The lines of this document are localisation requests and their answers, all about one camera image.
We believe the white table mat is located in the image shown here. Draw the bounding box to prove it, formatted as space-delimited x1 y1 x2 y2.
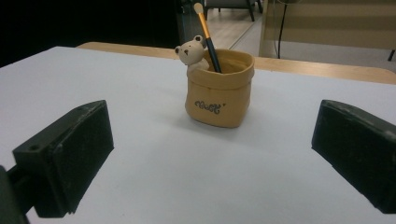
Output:
0 46 396 224

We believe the tan ceramic holder with bear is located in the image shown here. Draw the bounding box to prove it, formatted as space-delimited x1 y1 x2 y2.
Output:
174 35 256 129

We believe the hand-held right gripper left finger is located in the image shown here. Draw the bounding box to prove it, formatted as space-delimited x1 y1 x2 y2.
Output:
12 99 115 218

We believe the black hanging cable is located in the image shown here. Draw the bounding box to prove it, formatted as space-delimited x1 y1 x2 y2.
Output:
273 0 288 60

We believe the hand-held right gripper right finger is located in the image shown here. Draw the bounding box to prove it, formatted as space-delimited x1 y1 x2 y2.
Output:
311 99 396 215

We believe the black curtain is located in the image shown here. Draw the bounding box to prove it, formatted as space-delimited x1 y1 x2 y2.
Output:
0 0 181 68

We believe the light wooden cabinet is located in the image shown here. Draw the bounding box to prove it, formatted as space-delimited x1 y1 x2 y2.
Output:
259 0 396 62

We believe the dark chair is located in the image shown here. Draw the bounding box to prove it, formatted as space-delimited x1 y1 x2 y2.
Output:
204 0 264 22

